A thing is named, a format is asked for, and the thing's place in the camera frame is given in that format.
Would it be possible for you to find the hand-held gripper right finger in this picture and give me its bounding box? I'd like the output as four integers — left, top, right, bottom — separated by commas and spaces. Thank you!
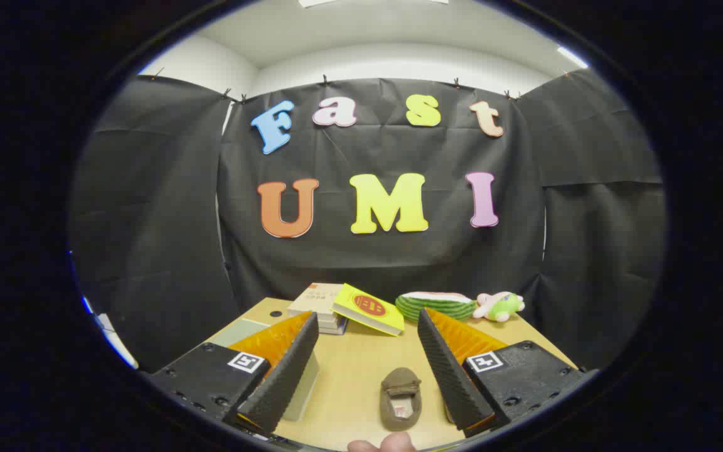
417, 308, 599, 439

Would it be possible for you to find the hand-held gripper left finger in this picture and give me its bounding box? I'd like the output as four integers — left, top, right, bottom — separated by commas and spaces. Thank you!
148, 311, 320, 435

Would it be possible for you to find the white fabric storage box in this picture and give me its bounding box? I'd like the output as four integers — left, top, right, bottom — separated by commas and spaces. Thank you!
210, 318, 321, 422

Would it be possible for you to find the brown fuzzy shoe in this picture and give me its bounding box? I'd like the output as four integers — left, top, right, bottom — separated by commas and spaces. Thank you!
379, 367, 423, 432

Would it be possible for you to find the watermelon slice plush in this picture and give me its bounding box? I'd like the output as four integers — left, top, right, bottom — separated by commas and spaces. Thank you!
395, 291, 476, 323

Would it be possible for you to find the beige paperback book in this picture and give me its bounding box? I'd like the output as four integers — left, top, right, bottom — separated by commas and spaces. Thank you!
287, 282, 345, 318

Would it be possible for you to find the pink and green plush toy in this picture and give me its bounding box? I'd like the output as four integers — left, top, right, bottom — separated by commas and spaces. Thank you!
473, 291, 526, 323

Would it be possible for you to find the yellow book red emblem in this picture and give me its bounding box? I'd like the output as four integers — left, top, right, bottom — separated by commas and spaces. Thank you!
331, 283, 405, 337

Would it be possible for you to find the white side table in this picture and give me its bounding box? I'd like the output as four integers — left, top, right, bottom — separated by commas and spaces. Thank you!
97, 313, 139, 369

